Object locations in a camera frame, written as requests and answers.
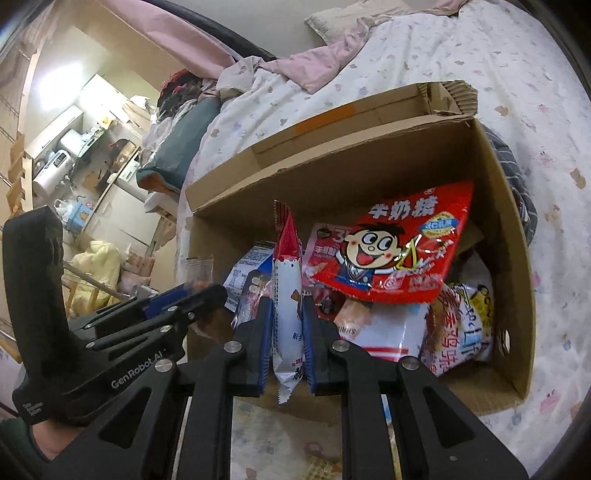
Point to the white storage cabinet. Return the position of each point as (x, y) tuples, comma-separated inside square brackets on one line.
[(161, 204)]

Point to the white bag with red stripes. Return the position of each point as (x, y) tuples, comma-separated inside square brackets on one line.
[(383, 332)]

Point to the white red slim packet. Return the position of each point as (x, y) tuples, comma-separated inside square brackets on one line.
[(288, 286)]

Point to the dark striped cloth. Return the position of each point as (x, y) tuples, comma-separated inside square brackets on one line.
[(517, 184)]

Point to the blue and white snack packet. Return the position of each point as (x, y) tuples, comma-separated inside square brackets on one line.
[(244, 270)]

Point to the pink curtain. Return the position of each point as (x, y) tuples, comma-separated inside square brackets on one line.
[(161, 32)]

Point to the dark blue pink packet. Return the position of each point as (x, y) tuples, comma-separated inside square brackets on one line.
[(251, 295)]

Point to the cardboard box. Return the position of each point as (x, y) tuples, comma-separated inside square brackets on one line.
[(369, 152)]

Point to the pink packet with dark logo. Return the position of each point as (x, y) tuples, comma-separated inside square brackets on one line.
[(323, 249)]

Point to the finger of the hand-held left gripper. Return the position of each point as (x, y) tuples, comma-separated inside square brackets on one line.
[(203, 302), (171, 295)]

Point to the black pole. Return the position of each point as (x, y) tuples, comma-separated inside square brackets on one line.
[(217, 27)]

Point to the beige pillow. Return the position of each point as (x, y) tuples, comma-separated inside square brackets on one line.
[(346, 21)]

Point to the small clear packet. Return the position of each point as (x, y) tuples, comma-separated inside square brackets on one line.
[(201, 272)]

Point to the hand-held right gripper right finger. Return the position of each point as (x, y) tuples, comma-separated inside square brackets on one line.
[(309, 355)]

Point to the person's left forearm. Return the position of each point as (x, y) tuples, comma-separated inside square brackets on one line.
[(27, 447)]

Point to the pile of clothes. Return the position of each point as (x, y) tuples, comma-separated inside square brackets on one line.
[(184, 92)]

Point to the pink blanket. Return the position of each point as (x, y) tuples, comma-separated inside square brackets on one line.
[(314, 69)]

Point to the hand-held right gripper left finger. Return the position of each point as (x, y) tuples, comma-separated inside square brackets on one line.
[(264, 350)]

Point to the red cartoon candy bag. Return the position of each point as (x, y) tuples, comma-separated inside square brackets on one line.
[(397, 244)]

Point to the white water heater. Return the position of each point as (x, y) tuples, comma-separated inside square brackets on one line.
[(51, 173)]

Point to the white kitchen counter cabinet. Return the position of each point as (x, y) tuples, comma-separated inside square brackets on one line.
[(120, 217)]

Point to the blue-grey pillow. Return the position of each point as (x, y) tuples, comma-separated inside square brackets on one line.
[(180, 147)]

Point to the yellow cloth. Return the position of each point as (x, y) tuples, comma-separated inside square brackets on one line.
[(97, 272)]

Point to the printed white quilt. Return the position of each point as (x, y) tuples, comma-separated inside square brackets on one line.
[(531, 92)]

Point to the white yellow snack bag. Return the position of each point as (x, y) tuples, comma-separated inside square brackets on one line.
[(461, 323)]

